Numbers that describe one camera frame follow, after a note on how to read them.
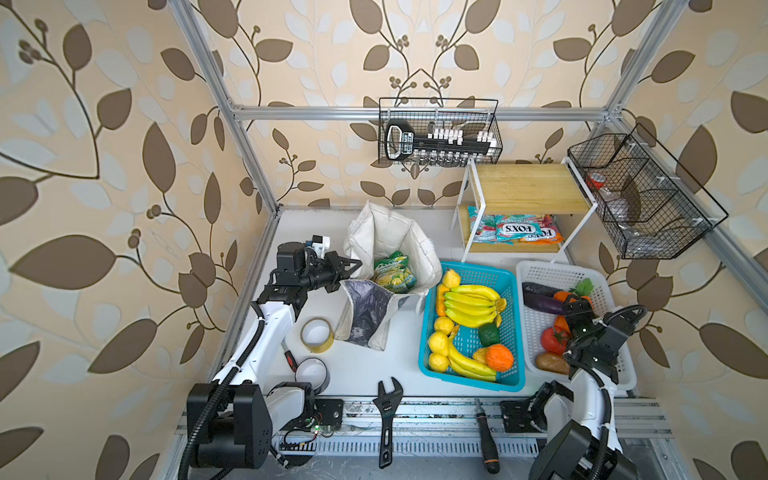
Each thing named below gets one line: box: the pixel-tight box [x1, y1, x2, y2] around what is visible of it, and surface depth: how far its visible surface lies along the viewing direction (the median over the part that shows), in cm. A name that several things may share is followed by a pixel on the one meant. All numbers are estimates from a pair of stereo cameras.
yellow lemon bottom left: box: [429, 353, 450, 373], surface depth 80 cm
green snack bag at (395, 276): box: [374, 262, 417, 294], surface depth 90 cm
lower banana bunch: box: [447, 342, 497, 382], surface depth 79 cm
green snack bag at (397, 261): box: [374, 250, 409, 271], surface depth 95 cm
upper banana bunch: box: [444, 284, 507, 328], surface depth 91 cm
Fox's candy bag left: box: [467, 206, 515, 245], surface depth 90 cm
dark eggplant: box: [522, 282, 563, 296], surface depth 95 cm
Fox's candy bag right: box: [520, 214, 565, 245], surface depth 91 cm
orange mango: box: [436, 283, 450, 317], surface depth 93 cm
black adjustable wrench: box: [372, 377, 403, 469], surface depth 75 cm
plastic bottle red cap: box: [586, 172, 631, 220], surface depth 82 cm
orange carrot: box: [554, 278, 594, 310], surface depth 93 cm
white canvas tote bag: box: [334, 200, 443, 351], surface depth 86 cm
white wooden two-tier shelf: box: [452, 157, 599, 265], surface depth 85 cm
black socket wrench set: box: [384, 119, 497, 166], surface depth 86 cm
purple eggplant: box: [523, 292, 565, 315], surface depth 88 cm
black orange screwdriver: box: [474, 398, 500, 474], surface depth 71 cm
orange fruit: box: [486, 344, 514, 372], surface depth 76 cm
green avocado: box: [478, 322, 500, 347], surface depth 84 cm
